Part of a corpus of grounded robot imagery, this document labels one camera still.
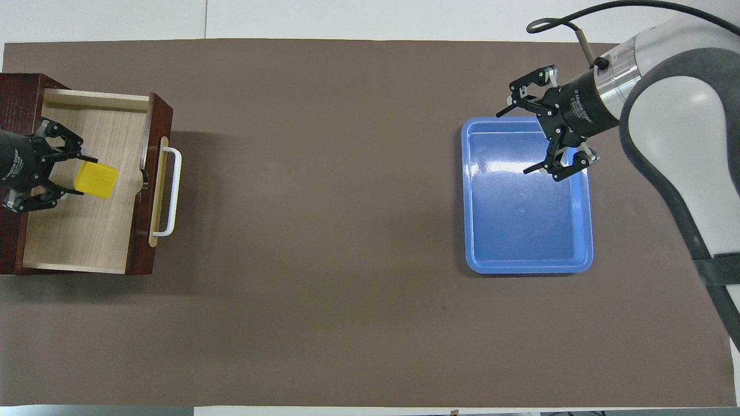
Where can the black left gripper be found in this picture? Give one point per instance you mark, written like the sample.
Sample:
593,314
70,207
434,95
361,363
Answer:
17,162

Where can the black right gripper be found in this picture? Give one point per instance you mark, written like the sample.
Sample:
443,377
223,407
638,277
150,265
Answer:
578,104

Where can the yellow block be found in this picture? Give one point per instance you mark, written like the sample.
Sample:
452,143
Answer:
97,180

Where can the wooden drawer with dark front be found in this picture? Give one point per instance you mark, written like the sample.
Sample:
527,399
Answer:
87,237

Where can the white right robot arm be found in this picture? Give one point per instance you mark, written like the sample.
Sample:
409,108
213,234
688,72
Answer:
676,115

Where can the dark wooden cabinet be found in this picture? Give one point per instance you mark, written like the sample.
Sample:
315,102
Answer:
17,98

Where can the blue plastic tray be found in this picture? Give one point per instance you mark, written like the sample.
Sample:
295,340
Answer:
520,231

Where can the brown table mat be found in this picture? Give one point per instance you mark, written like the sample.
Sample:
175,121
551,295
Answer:
358,231

